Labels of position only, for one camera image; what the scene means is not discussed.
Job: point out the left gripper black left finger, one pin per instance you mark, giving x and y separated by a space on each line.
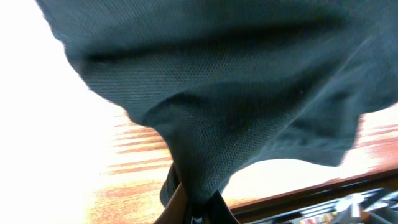
175 211

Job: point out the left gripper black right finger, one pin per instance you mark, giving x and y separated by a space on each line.
218 211

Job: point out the black polo shirt white logo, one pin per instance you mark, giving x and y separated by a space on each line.
228 83

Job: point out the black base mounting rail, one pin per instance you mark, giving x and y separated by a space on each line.
318 203

